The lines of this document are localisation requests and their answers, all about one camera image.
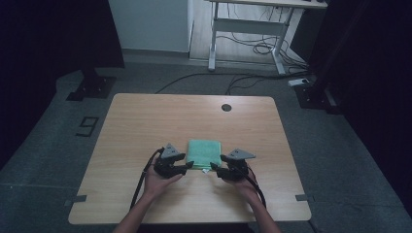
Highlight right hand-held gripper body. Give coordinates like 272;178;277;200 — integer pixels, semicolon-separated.
216;148;257;183

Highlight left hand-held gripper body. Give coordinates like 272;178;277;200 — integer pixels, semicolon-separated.
153;143;182;180

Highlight green cloth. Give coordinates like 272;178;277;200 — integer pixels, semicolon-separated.
186;139;223;175

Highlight person's right hand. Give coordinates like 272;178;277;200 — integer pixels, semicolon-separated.
223;164;260;204

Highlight person's left hand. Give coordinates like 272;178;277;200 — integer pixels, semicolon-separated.
143;154;185;201

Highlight grey tape strip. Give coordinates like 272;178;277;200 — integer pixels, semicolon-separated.
294;193;316;203
63;194;88;208

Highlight white power strip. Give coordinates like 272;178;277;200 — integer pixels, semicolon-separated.
287;78;311;87

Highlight black stand base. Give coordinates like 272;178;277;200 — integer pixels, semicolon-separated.
66;67;118;102
293;82;342;115

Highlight dark curtain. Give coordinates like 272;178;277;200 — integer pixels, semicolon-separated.
305;0;412;216
0;0;126;171

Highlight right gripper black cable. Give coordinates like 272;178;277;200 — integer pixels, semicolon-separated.
241;163;267;209

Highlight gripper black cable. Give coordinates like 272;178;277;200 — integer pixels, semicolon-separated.
128;147;166;212
241;163;267;209

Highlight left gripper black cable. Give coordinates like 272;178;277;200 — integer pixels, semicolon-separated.
128;147;166;212

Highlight long black floor cable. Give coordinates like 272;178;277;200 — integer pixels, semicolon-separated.
154;72;292;96

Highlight tangled black cables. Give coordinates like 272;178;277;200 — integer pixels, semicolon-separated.
216;6;309;72

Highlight white desk frame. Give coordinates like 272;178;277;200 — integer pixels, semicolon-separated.
207;0;328;76

